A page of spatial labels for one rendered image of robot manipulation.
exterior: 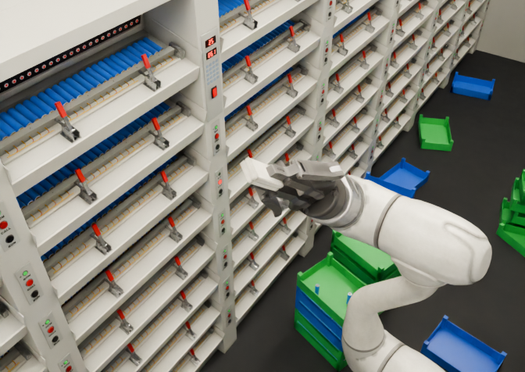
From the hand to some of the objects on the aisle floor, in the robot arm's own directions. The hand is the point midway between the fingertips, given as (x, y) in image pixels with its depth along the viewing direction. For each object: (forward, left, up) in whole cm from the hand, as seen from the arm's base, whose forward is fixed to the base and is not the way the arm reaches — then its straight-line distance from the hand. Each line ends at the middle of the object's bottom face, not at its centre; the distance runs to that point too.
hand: (262, 175), depth 68 cm
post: (+77, -67, -171) cm, 199 cm away
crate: (-25, -117, -176) cm, 213 cm away
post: (+81, +2, -172) cm, 190 cm away
